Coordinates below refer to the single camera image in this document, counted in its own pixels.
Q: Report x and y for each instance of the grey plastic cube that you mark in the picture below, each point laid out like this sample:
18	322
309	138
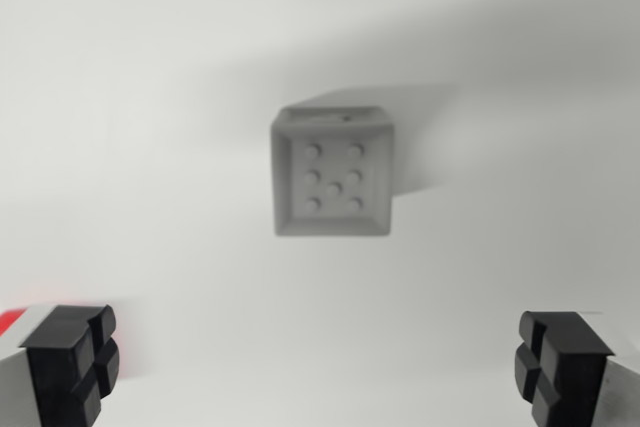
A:
332	182

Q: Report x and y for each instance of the red plastic cube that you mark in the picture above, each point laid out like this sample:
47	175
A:
9	322

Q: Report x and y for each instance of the black-padded silver gripper left finger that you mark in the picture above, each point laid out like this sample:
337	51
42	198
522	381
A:
60	362

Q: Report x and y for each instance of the black-padded silver gripper right finger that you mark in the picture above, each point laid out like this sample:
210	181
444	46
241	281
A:
565	362

